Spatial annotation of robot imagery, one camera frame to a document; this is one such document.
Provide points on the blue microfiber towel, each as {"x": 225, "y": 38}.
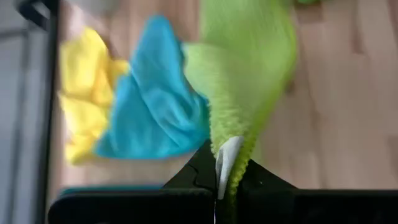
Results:
{"x": 155, "y": 109}

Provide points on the black aluminium table frame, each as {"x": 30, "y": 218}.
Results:
{"x": 50, "y": 93}

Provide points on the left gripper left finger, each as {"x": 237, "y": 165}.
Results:
{"x": 140, "y": 208}

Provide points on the lime microfiber towel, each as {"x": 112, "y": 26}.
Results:
{"x": 242, "y": 77}

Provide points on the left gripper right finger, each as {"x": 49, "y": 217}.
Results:
{"x": 295, "y": 208}

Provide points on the yellow microfiber towel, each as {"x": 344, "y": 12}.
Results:
{"x": 84, "y": 77}

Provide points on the green microfiber towel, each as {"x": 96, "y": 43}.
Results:
{"x": 308, "y": 1}

